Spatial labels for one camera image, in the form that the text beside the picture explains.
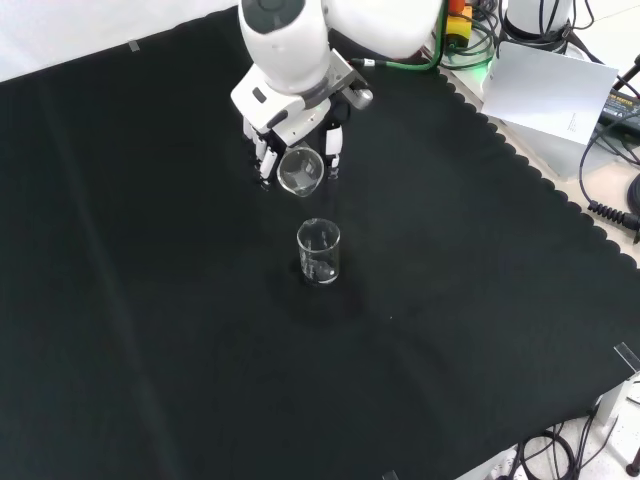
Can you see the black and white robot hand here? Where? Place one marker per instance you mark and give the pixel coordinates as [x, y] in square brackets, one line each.
[265, 107]

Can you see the small clear glass beaker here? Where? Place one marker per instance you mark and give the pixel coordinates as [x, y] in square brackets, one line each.
[300, 172]

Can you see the clear tape strip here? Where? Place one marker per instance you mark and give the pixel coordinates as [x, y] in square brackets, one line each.
[627, 355]
[134, 45]
[390, 475]

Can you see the yellow stop button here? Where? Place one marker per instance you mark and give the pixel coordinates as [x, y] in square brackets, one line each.
[460, 27]

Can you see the black bench cloth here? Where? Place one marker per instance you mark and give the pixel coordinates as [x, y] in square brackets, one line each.
[150, 300]

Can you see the pale board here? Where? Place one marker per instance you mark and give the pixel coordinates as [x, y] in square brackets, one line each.
[545, 90]

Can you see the black power adapter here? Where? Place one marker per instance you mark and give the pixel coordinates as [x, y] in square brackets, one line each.
[622, 105]

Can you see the black tripod leg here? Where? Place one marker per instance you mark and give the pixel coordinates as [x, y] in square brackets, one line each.
[627, 75]

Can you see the white power strip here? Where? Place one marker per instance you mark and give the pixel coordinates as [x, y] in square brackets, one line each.
[505, 465]

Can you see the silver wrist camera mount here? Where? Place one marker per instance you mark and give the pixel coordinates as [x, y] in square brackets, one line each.
[350, 82]

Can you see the white cylindrical post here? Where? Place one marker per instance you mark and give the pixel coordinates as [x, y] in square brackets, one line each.
[535, 17]

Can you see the white metal bracket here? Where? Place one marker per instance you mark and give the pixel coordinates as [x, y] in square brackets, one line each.
[617, 410]

